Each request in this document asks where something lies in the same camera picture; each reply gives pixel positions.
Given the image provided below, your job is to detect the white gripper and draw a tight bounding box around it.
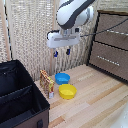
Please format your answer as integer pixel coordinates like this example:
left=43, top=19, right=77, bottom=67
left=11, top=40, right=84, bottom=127
left=46, top=27, right=81, bottom=59

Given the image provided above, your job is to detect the dark wooden drawer cabinet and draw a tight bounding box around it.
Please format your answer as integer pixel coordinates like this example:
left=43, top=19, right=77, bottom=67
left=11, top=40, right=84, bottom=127
left=86, top=9, right=128, bottom=84

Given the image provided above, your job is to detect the black fabric storage box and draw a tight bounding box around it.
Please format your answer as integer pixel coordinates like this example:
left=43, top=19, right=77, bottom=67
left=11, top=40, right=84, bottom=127
left=0, top=59, right=51, bottom=128

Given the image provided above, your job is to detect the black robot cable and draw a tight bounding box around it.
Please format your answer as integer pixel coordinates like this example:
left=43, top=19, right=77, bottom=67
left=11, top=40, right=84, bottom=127
left=79, top=17, right=128, bottom=38

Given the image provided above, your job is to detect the brown drawer front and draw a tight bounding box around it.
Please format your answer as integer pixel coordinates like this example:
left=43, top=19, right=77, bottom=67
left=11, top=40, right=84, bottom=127
left=94, top=12, right=128, bottom=52
left=88, top=41, right=128, bottom=82

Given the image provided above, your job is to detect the yellow bowl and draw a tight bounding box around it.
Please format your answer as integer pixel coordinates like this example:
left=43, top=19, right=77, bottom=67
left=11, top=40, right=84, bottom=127
left=58, top=83, right=78, bottom=100

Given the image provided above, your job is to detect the blue bowl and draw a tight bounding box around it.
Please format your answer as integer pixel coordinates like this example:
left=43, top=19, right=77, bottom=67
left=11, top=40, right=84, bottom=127
left=54, top=72, right=71, bottom=86

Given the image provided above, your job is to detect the beige bamboo blind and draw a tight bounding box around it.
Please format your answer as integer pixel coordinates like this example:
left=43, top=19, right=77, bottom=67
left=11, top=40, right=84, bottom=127
left=0, top=0, right=101, bottom=82

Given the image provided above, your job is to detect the orange snack box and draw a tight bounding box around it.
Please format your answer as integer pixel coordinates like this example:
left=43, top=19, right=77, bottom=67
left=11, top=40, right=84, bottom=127
left=39, top=69, right=56, bottom=100

